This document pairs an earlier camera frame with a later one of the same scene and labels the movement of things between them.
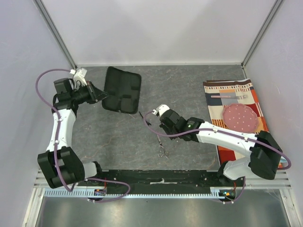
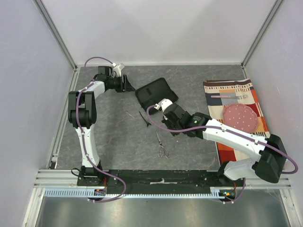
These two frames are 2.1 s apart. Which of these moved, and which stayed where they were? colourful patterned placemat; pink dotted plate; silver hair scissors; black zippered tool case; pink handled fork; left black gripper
Moved: left black gripper; black zippered tool case
Stayed: colourful patterned placemat; pink handled fork; pink dotted plate; silver hair scissors
